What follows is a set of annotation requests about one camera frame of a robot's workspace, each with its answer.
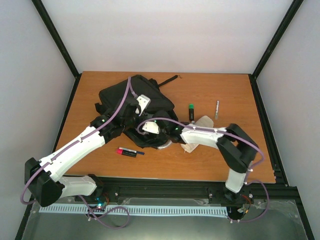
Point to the black aluminium rail base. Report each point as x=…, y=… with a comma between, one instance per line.
x=116, y=189

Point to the green cap black highlighter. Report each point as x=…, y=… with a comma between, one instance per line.
x=191, y=112

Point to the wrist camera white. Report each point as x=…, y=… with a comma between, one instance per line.
x=151, y=127
x=143, y=103

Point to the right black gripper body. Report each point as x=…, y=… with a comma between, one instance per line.
x=165, y=133

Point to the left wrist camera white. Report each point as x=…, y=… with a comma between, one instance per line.
x=143, y=103

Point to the blue cap pen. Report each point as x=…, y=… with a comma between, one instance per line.
x=131, y=150

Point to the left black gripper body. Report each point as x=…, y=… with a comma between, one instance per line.
x=129, y=123

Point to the right black frame post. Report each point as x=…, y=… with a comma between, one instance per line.
x=281, y=29

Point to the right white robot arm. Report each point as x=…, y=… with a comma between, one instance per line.
x=236, y=147

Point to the beige fabric pencil case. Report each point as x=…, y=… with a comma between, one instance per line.
x=199, y=133

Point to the light blue cable duct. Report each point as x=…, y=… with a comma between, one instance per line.
x=139, y=210

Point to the left black frame post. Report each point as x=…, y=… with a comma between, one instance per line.
x=50, y=26

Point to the black student bag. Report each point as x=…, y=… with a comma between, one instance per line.
x=111, y=100

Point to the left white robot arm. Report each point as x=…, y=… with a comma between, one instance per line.
x=70, y=155

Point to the silver pen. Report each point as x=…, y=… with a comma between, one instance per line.
x=217, y=110

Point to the black frame post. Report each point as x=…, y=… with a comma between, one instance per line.
x=50, y=26
x=281, y=29

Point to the pink cap black highlighter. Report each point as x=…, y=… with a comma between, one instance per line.
x=127, y=153

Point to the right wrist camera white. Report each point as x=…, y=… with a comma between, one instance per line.
x=151, y=127

